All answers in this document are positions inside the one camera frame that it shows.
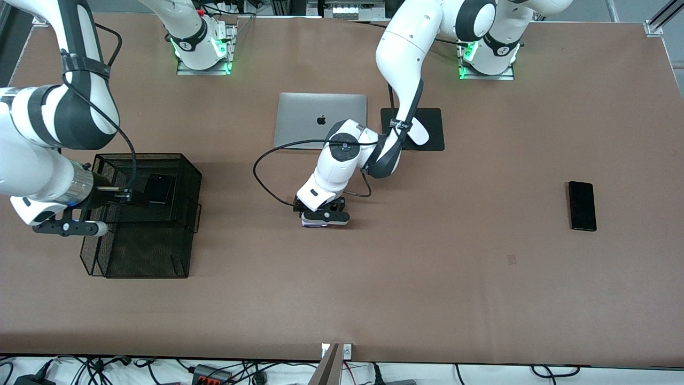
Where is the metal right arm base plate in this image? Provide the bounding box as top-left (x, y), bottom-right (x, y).
top-left (176, 24), bottom-right (237, 76)

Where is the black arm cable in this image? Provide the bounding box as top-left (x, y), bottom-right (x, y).
top-left (61, 22), bottom-right (138, 198)
top-left (253, 80), bottom-right (425, 206)

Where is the wooden camera stand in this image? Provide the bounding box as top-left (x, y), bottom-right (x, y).
top-left (307, 343), bottom-right (343, 385)

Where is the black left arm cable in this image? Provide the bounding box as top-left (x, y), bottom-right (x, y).
top-left (253, 80), bottom-right (425, 206)

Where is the long black phone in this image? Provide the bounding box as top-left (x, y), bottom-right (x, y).
top-left (568, 181), bottom-right (597, 232)

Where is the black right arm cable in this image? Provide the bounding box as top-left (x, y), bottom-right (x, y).
top-left (61, 22), bottom-right (138, 198)

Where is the black square folding phone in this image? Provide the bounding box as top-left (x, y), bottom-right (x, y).
top-left (141, 173), bottom-right (177, 206)

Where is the grey device with white plugs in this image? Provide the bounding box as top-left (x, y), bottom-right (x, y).
top-left (307, 0), bottom-right (386, 20)

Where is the black mesh two-tier tray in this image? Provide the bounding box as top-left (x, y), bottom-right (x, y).
top-left (79, 153), bottom-right (203, 279)

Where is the long thin black cable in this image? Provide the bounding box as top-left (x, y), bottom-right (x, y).
top-left (346, 19), bottom-right (471, 48)

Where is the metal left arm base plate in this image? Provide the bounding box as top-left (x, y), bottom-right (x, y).
top-left (458, 43), bottom-right (517, 81)

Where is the black mouse pad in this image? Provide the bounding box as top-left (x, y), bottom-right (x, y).
top-left (380, 107), bottom-right (445, 151)

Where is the silver laptop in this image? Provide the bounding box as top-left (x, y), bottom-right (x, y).
top-left (273, 92), bottom-right (368, 152)

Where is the black and red power strip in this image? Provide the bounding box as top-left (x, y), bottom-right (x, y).
top-left (191, 364), bottom-right (234, 385)

